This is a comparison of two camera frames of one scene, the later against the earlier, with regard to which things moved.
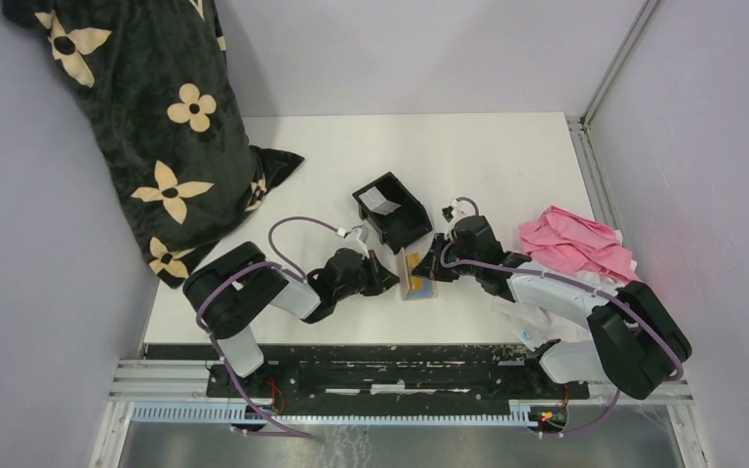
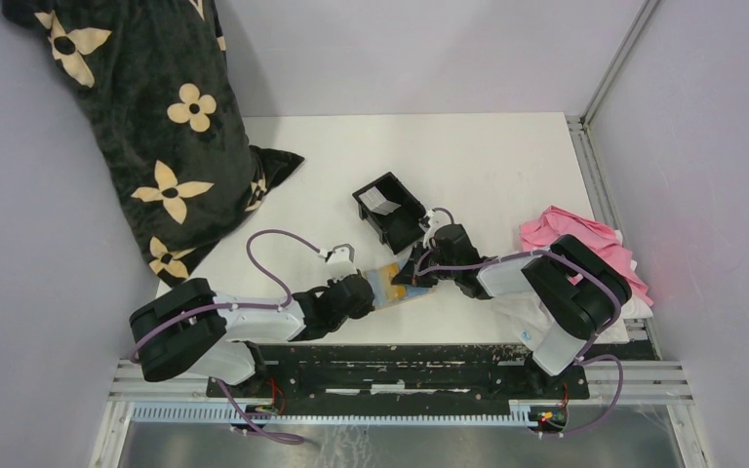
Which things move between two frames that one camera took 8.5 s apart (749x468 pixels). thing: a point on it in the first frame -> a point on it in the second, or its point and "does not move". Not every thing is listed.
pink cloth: [568, 243] does not move
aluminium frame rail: [601, 195] does not move
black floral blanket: [155, 84] does not move
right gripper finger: [431, 267] -> [407, 275]
